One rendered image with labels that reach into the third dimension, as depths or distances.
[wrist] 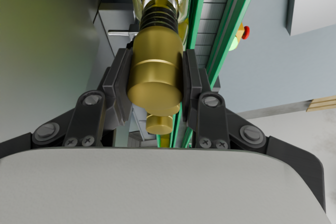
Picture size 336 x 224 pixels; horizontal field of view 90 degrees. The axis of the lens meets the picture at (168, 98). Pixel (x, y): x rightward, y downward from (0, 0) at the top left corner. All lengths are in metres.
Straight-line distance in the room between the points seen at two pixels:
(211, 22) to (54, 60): 0.34
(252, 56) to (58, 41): 0.66
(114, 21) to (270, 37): 0.52
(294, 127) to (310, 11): 2.82
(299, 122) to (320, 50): 2.60
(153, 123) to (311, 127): 3.26
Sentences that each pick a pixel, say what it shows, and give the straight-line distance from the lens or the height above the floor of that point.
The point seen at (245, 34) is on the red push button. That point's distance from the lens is 0.59.
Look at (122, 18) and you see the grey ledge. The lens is 0.44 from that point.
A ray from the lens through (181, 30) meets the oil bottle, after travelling 0.20.
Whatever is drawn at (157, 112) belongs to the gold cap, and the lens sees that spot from 0.17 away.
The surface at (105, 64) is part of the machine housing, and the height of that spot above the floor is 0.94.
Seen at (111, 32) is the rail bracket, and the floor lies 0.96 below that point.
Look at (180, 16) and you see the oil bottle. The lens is 0.17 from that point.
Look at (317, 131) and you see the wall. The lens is 3.39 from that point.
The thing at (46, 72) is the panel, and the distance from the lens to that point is 0.22.
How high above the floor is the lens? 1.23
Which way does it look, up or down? 31 degrees down
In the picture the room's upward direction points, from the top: 179 degrees counter-clockwise
